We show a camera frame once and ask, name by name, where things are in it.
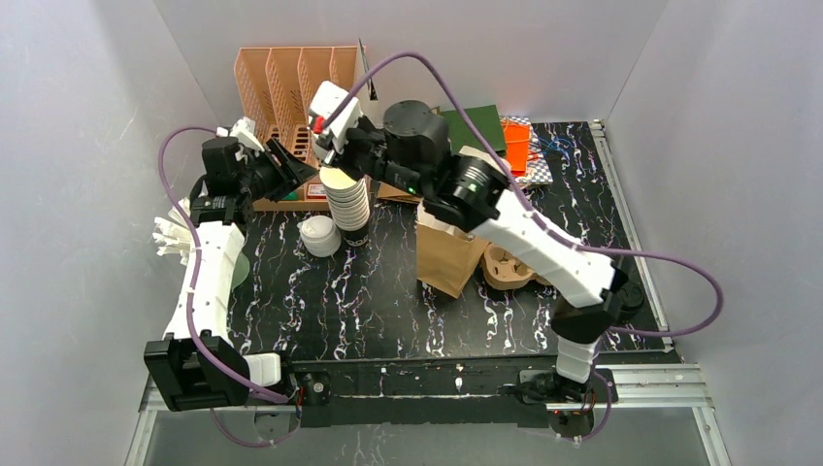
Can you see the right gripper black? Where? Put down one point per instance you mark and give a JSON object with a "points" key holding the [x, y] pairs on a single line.
{"points": [[350, 153]]}

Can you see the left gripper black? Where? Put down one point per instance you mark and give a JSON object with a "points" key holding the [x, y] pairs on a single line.
{"points": [[271, 171]]}

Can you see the stack of paper cups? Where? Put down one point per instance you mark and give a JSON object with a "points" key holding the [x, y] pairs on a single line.
{"points": [[349, 204]]}

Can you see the tan paper bag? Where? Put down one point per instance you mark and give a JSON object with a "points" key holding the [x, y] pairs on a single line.
{"points": [[446, 256]]}

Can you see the cardboard two-cup carrier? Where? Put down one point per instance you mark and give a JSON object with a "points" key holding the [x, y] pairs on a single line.
{"points": [[502, 271]]}

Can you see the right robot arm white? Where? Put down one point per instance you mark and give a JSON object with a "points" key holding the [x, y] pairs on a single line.
{"points": [[477, 197]]}

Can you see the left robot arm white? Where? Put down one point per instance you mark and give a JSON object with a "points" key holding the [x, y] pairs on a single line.
{"points": [[194, 364]]}

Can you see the red white small box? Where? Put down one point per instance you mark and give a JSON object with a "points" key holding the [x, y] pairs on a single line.
{"points": [[316, 191]]}

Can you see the brown kraft paper bag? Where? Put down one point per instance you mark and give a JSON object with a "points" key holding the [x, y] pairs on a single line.
{"points": [[390, 193]]}

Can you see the white folder in organizer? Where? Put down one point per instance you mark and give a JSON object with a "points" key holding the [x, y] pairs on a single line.
{"points": [[367, 94]]}

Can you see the stack of white lids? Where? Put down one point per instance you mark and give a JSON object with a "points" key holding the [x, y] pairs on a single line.
{"points": [[320, 235]]}

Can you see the pink desk file organizer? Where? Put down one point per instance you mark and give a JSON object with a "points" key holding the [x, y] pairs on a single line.
{"points": [[276, 87]]}

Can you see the green cup holder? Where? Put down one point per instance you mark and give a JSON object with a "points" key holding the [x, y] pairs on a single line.
{"points": [[241, 270]]}

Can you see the orange paper bag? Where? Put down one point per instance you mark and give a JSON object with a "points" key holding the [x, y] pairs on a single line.
{"points": [[517, 136]]}

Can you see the white wrapped straws bundle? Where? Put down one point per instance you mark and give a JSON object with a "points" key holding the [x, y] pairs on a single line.
{"points": [[172, 236]]}

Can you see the black round lid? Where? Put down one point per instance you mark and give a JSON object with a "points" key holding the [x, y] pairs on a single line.
{"points": [[632, 298]]}

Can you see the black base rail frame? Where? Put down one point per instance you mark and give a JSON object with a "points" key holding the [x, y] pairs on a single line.
{"points": [[650, 408]]}

